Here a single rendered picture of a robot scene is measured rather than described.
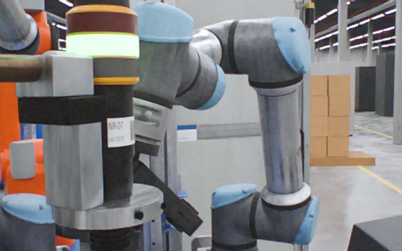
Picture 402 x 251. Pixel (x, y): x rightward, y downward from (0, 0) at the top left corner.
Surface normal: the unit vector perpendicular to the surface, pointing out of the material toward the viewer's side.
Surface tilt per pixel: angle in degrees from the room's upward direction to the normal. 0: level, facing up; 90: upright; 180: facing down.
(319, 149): 90
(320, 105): 90
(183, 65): 104
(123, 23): 90
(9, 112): 96
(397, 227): 15
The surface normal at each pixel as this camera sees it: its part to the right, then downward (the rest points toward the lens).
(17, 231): 0.06, 0.05
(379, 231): 0.10, -0.94
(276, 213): -0.47, 0.39
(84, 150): 0.87, 0.04
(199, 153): 0.42, 0.08
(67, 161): -0.50, 0.09
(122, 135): 0.66, 0.07
